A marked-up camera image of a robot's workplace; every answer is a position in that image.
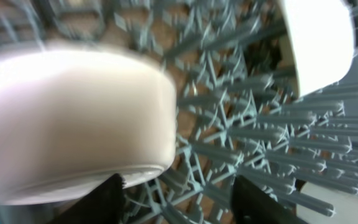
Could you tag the white bowl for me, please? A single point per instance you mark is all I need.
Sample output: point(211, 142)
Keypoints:
point(320, 41)

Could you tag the grey dishwasher rack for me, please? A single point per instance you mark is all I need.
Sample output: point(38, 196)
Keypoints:
point(236, 113)

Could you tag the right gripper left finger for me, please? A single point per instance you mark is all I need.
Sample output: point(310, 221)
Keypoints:
point(103, 205)

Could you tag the pink bowl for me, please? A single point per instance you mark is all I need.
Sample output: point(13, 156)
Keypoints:
point(72, 116)

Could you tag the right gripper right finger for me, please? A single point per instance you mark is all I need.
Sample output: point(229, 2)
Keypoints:
point(250, 205)

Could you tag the small white cup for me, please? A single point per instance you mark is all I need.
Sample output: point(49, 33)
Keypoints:
point(345, 206)

